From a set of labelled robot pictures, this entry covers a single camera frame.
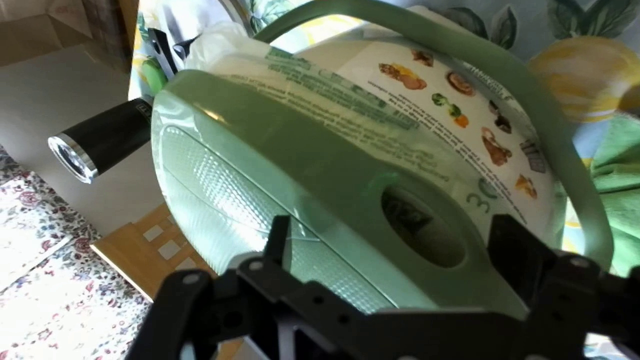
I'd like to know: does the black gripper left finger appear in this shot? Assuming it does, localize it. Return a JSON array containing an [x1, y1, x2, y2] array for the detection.
[[126, 215, 313, 360]]

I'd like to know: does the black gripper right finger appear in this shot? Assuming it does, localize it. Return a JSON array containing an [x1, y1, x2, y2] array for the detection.
[[487, 214, 640, 360]]

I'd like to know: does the green compost bin with lid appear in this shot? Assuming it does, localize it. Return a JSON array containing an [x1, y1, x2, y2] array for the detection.
[[151, 0, 614, 318]]

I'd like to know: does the right wooden chair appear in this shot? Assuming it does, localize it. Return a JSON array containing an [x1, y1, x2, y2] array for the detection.
[[90, 202, 267, 360]]

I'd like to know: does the middle floral curtain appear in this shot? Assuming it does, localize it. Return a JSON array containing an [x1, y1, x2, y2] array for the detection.
[[0, 147, 148, 360]]

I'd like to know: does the black pepper grinder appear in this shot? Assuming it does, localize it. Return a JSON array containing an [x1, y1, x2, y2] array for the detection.
[[47, 97, 151, 183]]

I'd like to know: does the lemon print tablecloth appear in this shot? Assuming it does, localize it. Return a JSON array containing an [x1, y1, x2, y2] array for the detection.
[[126, 0, 640, 360]]

